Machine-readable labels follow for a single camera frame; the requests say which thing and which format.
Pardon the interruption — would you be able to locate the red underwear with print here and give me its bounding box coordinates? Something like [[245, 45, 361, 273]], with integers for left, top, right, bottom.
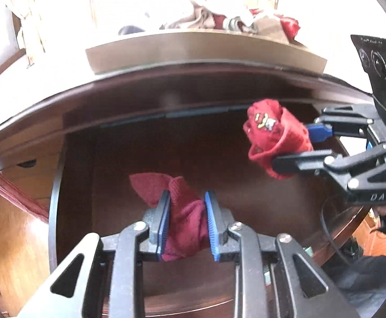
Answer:
[[243, 99, 314, 179]]

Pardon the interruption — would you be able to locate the maroon underwear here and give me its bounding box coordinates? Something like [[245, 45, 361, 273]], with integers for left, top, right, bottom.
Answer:
[[129, 172, 209, 262]]

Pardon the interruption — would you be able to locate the bright red underwear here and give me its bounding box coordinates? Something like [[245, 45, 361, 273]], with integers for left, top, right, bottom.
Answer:
[[250, 9, 300, 43]]

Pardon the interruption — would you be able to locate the beige ribbed underwear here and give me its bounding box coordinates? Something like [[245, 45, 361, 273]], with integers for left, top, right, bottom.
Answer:
[[253, 15, 289, 44]]

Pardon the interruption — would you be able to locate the striped grey white underwear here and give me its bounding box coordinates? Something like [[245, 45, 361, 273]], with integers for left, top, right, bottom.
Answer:
[[223, 16, 258, 34]]

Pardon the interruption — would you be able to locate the tan underwear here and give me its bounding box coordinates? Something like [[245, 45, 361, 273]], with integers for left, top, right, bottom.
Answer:
[[161, 1, 216, 29]]

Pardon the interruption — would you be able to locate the green underwear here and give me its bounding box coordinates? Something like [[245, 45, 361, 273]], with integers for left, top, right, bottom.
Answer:
[[118, 25, 144, 35]]

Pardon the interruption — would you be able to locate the right forearm dark sleeve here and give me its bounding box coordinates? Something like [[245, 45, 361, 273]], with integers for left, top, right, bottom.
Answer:
[[322, 255, 386, 310]]

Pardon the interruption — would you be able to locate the shallow beige cardboard tray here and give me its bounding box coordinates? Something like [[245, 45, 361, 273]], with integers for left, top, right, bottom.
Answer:
[[86, 29, 327, 74]]

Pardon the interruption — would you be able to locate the dark wooden dresser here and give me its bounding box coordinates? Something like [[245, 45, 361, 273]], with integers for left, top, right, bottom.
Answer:
[[0, 63, 370, 316]]

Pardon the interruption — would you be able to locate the beige striped curtain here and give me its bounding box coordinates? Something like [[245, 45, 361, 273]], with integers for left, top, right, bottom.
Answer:
[[5, 0, 52, 65]]

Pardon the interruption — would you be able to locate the black cable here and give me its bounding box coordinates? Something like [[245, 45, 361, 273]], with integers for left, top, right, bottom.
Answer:
[[318, 198, 356, 267]]

